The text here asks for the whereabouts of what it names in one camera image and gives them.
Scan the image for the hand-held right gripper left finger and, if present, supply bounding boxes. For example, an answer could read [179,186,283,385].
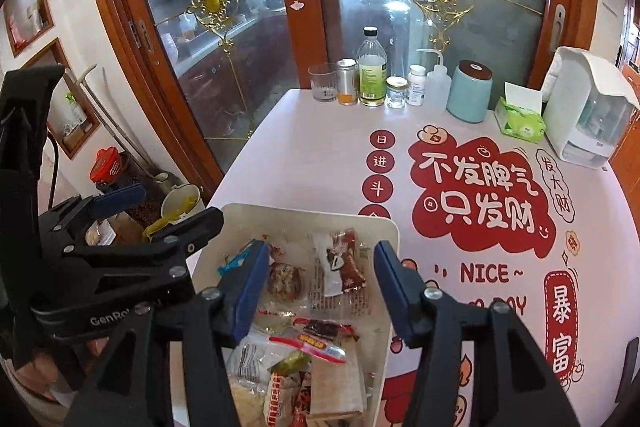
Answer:
[75,239,271,427]

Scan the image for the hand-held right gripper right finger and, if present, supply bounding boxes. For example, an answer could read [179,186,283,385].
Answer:
[374,241,583,427]

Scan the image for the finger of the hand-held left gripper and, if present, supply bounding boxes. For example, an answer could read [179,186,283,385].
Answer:
[62,207,225,303]
[40,183,147,234]

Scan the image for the blue white small packet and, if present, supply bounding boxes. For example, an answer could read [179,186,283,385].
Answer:
[217,239,261,278]

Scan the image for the clear nut bar packet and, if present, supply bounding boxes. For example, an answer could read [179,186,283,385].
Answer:
[265,257,308,303]

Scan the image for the large clear cracker pack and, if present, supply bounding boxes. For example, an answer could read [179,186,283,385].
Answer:
[226,327,281,388]

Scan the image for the green label packet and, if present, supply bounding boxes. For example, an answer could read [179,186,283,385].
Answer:
[270,334,348,378]

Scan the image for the white plastic bin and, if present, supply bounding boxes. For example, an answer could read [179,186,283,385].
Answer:
[187,203,401,427]

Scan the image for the beige wafer bar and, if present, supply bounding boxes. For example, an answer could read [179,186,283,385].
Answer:
[305,347,368,423]

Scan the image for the clear crumbly cracker packet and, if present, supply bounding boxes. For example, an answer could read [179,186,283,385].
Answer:
[230,382,266,427]

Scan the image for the person's left hand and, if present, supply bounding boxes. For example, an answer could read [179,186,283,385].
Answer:
[12,347,68,403]

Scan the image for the white yellow pitcher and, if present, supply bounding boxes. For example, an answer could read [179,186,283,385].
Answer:
[142,183,206,243]

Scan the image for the red lid jar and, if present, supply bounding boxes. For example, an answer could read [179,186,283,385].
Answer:
[90,148,166,228]

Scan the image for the printed pink table cover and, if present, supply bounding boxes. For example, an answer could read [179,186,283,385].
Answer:
[170,88,640,427]

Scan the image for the glass cup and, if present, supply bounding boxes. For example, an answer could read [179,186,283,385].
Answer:
[307,63,340,104]

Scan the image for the small glass jar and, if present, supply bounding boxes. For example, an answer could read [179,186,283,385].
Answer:
[386,76,408,109]

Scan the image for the white pill bottle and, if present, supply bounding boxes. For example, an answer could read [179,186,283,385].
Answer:
[406,64,427,106]

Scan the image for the white squeeze bottle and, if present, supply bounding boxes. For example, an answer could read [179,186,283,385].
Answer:
[416,48,452,115]

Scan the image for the metal can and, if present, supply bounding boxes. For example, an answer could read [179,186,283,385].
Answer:
[336,58,359,106]

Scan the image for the green tissue box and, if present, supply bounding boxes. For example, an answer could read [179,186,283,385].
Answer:
[494,82,547,144]

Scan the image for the teal canister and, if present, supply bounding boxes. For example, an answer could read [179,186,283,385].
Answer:
[446,59,493,124]

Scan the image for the clear oil bottle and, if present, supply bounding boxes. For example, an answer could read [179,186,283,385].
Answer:
[356,27,389,108]

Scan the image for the black flat device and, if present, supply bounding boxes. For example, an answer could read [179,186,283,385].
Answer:
[622,339,640,408]

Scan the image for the white countertop appliance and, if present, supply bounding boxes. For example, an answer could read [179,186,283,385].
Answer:
[542,46,640,170]

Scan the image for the wooden framed wall niche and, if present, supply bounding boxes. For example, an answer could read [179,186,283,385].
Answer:
[2,0,55,58]
[35,38,101,160]

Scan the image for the silver door handle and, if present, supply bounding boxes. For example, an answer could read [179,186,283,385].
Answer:
[552,4,567,50]

